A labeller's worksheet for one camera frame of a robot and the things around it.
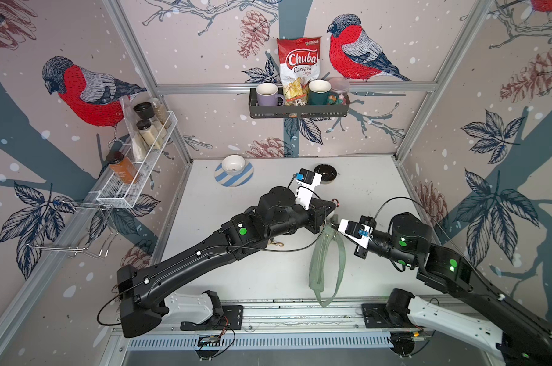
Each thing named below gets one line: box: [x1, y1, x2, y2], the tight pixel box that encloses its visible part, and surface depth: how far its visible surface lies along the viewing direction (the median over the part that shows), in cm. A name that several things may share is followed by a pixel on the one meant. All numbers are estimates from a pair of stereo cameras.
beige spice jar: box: [136, 118, 162, 149], surface depth 78 cm
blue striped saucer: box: [214, 161, 255, 187], surface depth 116 cm
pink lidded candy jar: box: [329, 76, 350, 106], surface depth 88 cm
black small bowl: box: [313, 163, 338, 185], surface depth 112 cm
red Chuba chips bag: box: [276, 36, 323, 106], surface depth 82 cm
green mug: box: [308, 78, 339, 106], surface depth 85 cm
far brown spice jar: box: [152, 97, 170, 128], surface depth 87 cm
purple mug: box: [256, 82, 286, 107], surface depth 85 cm
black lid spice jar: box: [133, 102, 155, 119], surface depth 80 cm
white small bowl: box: [221, 154, 247, 176], surface depth 116 cm
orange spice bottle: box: [105, 150, 138, 184], surface depth 68 cm
